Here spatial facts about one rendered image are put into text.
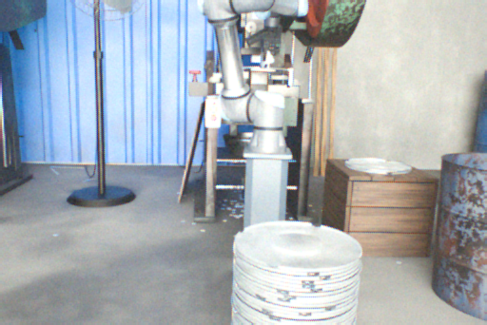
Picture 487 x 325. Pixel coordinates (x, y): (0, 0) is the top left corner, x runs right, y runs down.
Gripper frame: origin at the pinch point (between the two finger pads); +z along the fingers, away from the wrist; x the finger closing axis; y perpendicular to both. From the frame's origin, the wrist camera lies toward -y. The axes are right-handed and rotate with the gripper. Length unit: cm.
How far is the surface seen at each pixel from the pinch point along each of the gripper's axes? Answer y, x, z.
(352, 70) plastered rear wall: 104, 128, 55
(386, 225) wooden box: 47, -73, 38
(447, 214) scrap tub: 49, -98, 9
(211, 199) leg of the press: -23, -30, 60
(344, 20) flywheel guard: 40.1, 8.4, -21.5
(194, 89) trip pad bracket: -32.5, -2.8, 12.9
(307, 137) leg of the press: 24.7, -17.6, 29.9
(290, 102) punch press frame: 16.4, -4.7, 17.1
